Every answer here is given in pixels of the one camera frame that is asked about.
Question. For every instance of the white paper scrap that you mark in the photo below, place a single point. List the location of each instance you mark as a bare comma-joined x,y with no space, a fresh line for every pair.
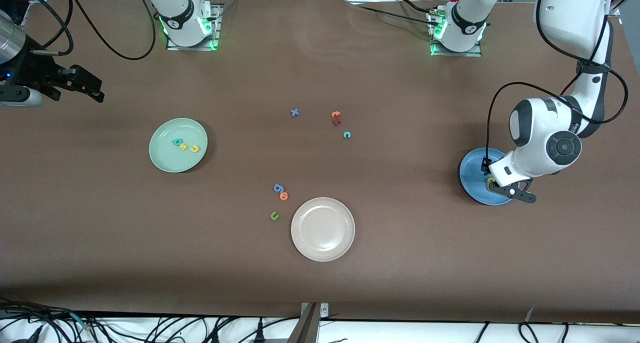
530,313

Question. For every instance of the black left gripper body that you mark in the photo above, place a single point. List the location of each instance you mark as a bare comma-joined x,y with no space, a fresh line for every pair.
485,166

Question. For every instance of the brown table cover sheet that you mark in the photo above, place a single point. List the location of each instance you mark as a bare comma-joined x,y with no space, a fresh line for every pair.
400,263

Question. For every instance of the black power plug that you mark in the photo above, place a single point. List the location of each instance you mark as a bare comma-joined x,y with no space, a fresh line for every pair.
259,333

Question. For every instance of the aluminium frame post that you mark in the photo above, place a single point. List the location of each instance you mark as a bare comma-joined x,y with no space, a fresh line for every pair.
306,328

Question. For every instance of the beige plate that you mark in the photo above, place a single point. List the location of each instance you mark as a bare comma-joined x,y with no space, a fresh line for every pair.
323,229

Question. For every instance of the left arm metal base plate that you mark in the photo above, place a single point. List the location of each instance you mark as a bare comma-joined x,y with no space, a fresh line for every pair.
457,54

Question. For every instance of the blue foam letter g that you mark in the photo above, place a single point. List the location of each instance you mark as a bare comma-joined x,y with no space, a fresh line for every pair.
278,187

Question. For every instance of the light green plate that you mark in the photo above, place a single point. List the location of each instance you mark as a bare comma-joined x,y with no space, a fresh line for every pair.
172,160

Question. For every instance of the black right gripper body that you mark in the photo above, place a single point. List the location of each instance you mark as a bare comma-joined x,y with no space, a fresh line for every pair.
31,69

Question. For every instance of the blue plate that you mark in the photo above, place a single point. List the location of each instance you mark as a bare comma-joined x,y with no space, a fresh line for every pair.
472,183

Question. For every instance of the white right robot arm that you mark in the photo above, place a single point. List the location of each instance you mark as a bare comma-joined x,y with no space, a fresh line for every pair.
182,18

